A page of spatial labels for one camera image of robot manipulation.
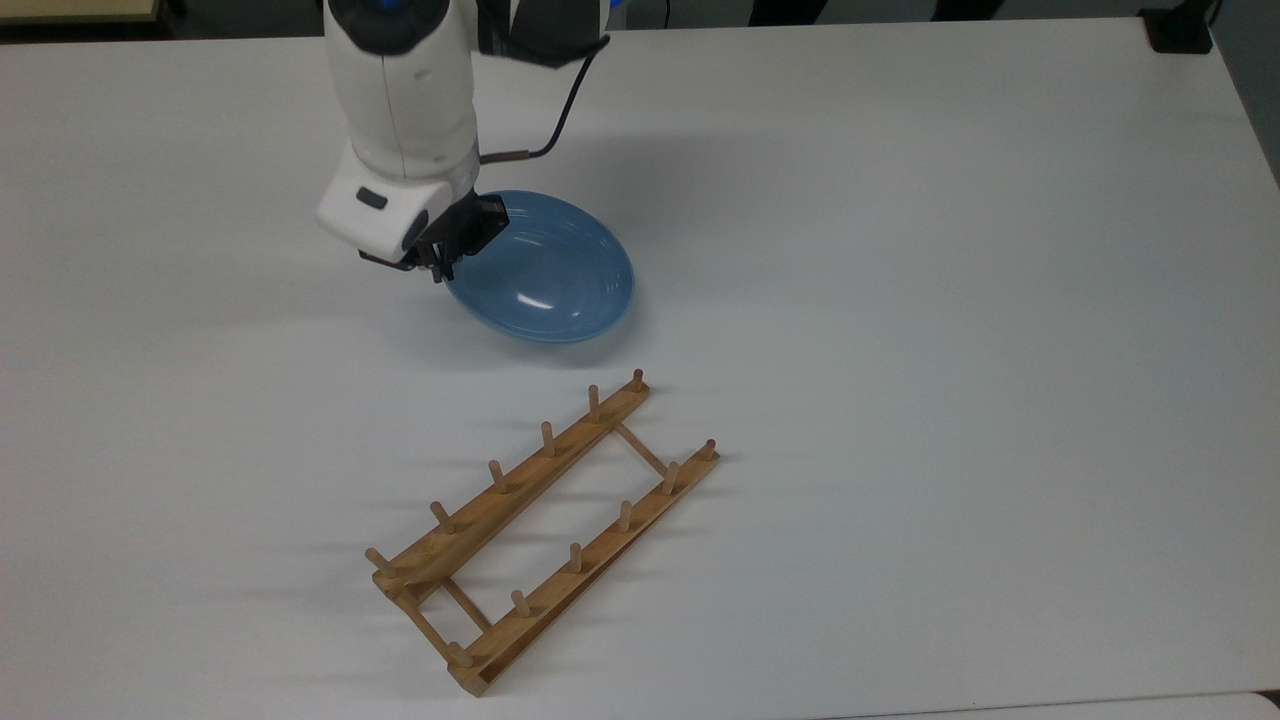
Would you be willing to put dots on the blue plastic plate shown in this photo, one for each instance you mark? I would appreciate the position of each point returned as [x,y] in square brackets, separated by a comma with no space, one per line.
[550,275]

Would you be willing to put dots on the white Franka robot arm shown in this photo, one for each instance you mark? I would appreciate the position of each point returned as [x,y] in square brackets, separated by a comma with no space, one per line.
[405,80]

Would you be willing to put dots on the light wooden desk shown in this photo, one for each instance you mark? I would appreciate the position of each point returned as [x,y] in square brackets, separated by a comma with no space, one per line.
[80,10]

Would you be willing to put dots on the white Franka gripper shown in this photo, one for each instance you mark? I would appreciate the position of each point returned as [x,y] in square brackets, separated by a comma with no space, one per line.
[385,205]

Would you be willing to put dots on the wooden plate rack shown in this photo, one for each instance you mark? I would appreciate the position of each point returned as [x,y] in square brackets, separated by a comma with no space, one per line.
[545,530]

